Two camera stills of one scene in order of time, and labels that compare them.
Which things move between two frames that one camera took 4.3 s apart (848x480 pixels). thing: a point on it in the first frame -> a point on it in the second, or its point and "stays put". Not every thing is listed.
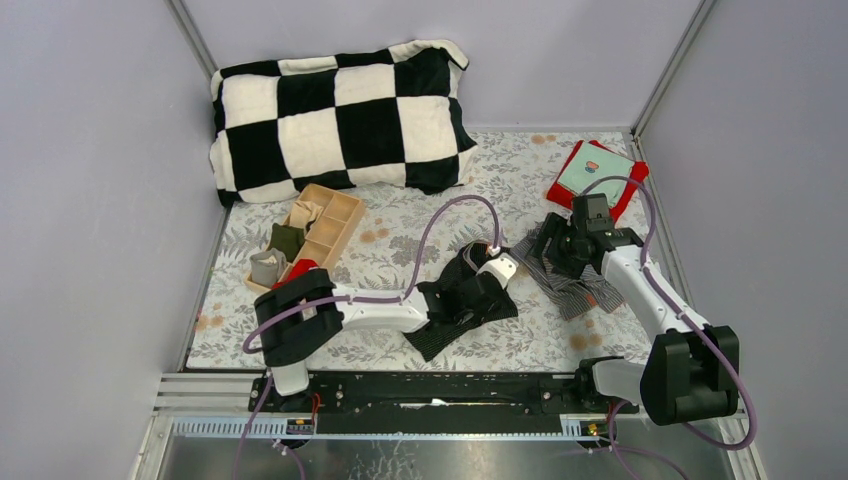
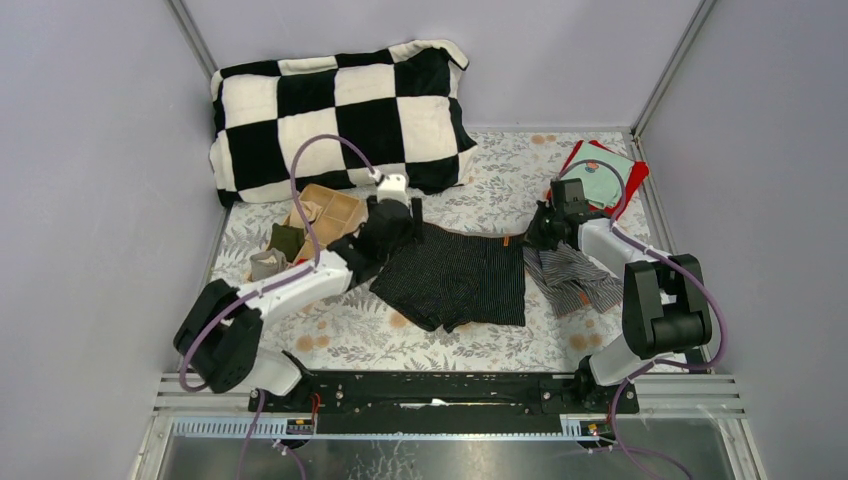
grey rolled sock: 267,266 stays put
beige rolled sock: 304,211 stays put
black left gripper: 477,315 -> 412,229
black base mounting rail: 438,403 stays put
